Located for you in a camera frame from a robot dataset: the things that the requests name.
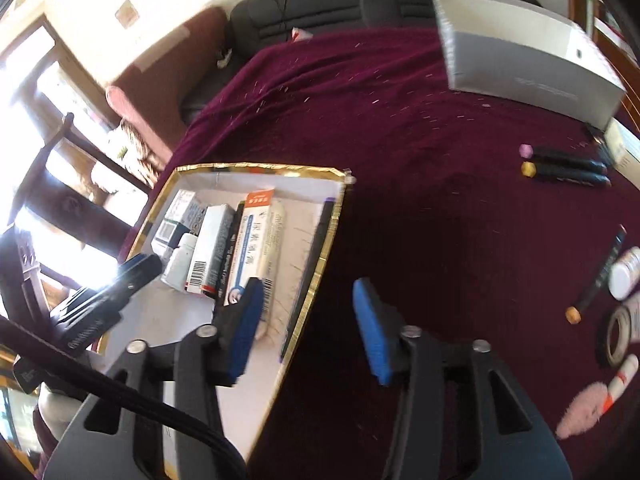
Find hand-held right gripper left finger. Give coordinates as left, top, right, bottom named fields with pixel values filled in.
left=45, top=277, right=266, bottom=480

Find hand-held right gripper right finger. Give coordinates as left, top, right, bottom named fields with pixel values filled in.
left=352, top=277, right=573, bottom=480

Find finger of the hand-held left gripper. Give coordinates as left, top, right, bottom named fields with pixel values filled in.
left=75, top=254, right=164, bottom=312

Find white pill bottle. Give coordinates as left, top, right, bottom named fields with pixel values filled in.
left=160, top=232, right=198, bottom=292

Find small white carton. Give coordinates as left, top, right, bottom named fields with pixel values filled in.
left=151, top=220, right=181, bottom=257

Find green white medicine box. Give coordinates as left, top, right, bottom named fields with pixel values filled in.
left=162, top=189, right=207, bottom=233

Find silver box red end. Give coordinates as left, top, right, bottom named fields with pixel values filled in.
left=185, top=204, right=236, bottom=295

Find blue white medicine box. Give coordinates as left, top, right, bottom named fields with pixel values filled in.
left=222, top=189, right=290, bottom=343

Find black marker purple cap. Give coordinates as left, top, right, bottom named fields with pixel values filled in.
left=280, top=196, right=335, bottom=361

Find white tray gold rim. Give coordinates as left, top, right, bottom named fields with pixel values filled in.
left=87, top=161, right=357, bottom=480

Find pink plush toy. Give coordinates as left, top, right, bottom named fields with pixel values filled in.
left=555, top=381, right=613, bottom=440

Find black marker olive cap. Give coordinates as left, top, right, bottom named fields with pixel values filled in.
left=565, top=225, right=628, bottom=325

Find black tape roll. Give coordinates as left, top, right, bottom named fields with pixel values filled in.
left=594, top=305, right=636, bottom=368

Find white bottle orange cap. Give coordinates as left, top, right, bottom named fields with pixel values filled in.
left=602, top=354, right=638, bottom=413

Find white bottle red label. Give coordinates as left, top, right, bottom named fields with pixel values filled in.
left=608, top=246, right=640, bottom=301

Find dark wooden chair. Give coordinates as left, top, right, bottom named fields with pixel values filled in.
left=0, top=112, right=156, bottom=321

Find patterned cushion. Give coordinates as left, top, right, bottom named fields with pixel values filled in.
left=105, top=120, right=161, bottom=186

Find maroon tablecloth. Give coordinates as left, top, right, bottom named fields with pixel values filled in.
left=167, top=27, right=640, bottom=480

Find black marker yellow cap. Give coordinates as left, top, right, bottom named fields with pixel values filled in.
left=520, top=161, right=612, bottom=188

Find black marker pink cap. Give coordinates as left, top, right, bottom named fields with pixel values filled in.
left=518, top=144, right=608, bottom=170

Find grey shoe box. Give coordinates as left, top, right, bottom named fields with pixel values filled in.
left=431, top=0, right=627, bottom=131

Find white rectangular box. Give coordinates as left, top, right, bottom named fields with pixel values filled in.
left=602, top=119, right=640, bottom=183

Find black sofa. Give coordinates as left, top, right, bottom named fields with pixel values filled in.
left=179, top=0, right=546, bottom=126

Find wooden counter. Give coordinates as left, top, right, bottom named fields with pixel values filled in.
left=582, top=0, right=640, bottom=76

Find black braided cable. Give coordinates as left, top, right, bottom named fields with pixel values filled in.
left=0, top=310, right=248, bottom=480

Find tan wall plate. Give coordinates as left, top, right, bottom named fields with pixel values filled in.
left=115, top=2, right=140, bottom=28

